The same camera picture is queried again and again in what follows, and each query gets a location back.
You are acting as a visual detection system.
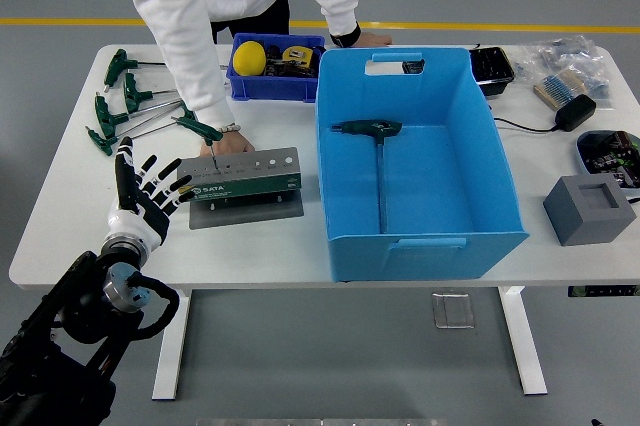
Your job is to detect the white table leg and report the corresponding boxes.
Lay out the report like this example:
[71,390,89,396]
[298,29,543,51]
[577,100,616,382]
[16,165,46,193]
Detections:
[151,289,194,402]
[497,285,550,396]

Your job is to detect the black plastic tray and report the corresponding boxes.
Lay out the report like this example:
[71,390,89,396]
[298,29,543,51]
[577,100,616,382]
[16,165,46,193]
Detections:
[468,45,516,97]

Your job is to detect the black adapter cable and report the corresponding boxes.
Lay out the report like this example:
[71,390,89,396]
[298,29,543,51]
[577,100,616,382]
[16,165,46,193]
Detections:
[483,101,562,135]

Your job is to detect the dark blue plastic bin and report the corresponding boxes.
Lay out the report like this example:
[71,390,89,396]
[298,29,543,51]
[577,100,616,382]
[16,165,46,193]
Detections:
[225,33,327,103]

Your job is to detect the person's right hand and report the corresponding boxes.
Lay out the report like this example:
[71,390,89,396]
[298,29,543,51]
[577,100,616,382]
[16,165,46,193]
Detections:
[199,128,256,157]

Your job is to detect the green grey hex key holder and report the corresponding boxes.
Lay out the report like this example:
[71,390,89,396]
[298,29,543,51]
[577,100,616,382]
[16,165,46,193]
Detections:
[175,146,306,231]

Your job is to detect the silver floor plate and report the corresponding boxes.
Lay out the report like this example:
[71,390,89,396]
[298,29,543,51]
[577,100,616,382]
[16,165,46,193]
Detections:
[430,290,476,331]

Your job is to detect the large green T-handle hex key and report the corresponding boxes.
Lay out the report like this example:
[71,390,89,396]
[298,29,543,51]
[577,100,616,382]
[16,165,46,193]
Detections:
[329,119,404,236]

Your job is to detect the clear plastic component bags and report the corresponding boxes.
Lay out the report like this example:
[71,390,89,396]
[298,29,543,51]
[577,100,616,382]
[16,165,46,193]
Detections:
[512,34,615,110]

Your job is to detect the grey block with square recess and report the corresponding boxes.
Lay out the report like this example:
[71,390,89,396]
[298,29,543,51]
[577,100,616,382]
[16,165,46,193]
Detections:
[542,174,637,247]

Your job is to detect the dark metal tool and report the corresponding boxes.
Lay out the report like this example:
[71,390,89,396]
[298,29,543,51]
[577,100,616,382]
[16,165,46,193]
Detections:
[267,59,320,80]

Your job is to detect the small green T-handle hex key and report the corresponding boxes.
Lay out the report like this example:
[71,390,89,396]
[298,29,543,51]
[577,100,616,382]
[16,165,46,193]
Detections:
[171,115,225,171]

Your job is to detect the yellow foam ball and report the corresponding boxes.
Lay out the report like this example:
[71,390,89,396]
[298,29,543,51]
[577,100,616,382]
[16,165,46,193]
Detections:
[232,40,267,77]

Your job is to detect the taped resistor strip pack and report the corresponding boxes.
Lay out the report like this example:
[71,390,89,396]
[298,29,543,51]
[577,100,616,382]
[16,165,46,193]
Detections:
[532,68,590,111]

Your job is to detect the light blue folding box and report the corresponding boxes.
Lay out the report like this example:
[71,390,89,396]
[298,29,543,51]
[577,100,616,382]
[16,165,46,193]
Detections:
[314,47,530,283]

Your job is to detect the person's left hand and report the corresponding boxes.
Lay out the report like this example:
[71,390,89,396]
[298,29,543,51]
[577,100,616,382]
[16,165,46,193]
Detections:
[357,31,394,49]

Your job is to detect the blue-grey tray with electronics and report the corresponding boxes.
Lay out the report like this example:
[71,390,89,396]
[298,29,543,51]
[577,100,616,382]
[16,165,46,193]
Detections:
[575,129,640,192]

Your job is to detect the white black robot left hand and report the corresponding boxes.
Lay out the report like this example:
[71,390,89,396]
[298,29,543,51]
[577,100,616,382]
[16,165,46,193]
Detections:
[106,135,196,252]

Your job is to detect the yellow tape measure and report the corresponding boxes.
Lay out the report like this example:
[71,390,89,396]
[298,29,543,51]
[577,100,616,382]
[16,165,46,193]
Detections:
[281,44,321,70]

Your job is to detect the black power adapter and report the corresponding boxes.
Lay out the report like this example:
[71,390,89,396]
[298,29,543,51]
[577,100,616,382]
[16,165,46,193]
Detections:
[554,94,598,133]

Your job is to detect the black table control panel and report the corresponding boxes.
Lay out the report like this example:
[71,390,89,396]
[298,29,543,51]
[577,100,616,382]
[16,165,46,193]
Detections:
[567,284,640,298]

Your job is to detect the black wrist watch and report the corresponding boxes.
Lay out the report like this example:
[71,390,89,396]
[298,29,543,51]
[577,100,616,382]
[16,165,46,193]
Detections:
[328,21,362,49]

